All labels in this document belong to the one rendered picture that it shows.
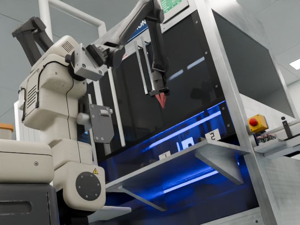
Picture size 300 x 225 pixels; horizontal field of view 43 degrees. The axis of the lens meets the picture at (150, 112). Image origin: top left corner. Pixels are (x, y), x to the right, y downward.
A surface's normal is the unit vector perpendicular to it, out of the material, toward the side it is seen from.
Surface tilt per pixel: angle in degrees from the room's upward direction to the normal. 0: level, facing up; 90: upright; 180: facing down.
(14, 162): 90
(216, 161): 90
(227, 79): 90
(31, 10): 180
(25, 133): 90
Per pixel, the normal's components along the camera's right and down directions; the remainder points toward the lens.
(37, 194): 0.66, -0.42
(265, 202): -0.65, -0.18
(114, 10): 0.20, 0.90
